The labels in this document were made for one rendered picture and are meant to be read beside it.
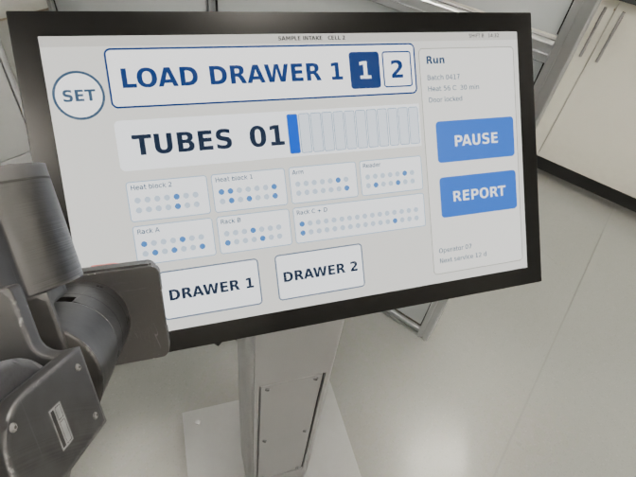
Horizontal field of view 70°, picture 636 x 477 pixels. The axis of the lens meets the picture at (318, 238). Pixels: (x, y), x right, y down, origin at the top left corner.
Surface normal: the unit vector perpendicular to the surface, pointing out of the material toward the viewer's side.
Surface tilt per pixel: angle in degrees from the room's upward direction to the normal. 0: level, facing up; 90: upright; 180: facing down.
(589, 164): 90
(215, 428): 5
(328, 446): 5
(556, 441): 0
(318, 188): 50
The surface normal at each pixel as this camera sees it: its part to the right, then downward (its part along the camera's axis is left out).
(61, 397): 0.97, -0.25
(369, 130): 0.29, 0.09
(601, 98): -0.60, 0.52
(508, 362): 0.11, -0.70
